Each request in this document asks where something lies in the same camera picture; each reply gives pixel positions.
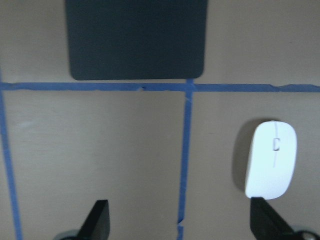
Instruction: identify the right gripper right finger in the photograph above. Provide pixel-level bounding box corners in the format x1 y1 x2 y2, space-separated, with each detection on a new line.
249 197 303 240

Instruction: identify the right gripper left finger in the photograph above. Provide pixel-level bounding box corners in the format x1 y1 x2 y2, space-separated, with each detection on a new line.
76 199 110 240

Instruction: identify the white computer mouse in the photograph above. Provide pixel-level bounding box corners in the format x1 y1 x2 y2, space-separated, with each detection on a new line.
244 120 297 200

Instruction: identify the black mousepad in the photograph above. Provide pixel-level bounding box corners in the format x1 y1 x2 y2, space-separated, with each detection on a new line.
64 0 208 81

